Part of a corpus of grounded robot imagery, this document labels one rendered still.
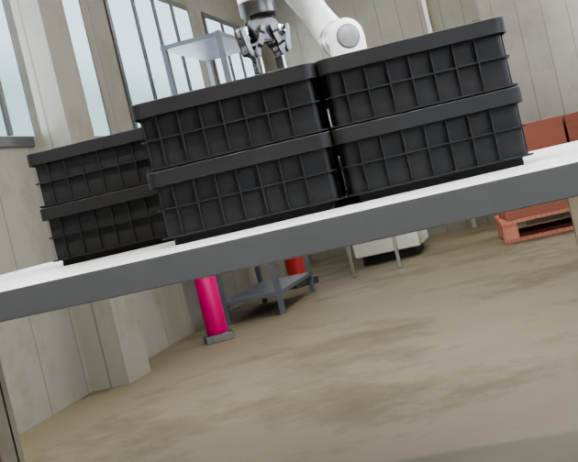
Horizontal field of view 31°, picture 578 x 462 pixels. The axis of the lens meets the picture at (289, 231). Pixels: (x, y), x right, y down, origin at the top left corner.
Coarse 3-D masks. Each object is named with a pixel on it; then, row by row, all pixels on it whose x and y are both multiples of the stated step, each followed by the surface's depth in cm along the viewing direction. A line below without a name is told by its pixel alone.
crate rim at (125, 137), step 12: (120, 132) 206; (132, 132) 206; (72, 144) 206; (84, 144) 206; (96, 144) 206; (108, 144) 206; (120, 144) 206; (36, 156) 207; (48, 156) 207; (60, 156) 207; (72, 156) 207
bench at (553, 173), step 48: (576, 144) 228; (432, 192) 132; (480, 192) 126; (528, 192) 125; (576, 192) 124; (240, 240) 133; (288, 240) 132; (336, 240) 130; (576, 240) 221; (0, 288) 158; (48, 288) 140; (96, 288) 138; (144, 288) 137; (0, 384) 254; (0, 432) 251
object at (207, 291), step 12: (204, 288) 599; (216, 288) 602; (204, 300) 600; (216, 300) 600; (204, 312) 602; (216, 312) 600; (216, 324) 600; (204, 336) 606; (216, 336) 598; (228, 336) 599
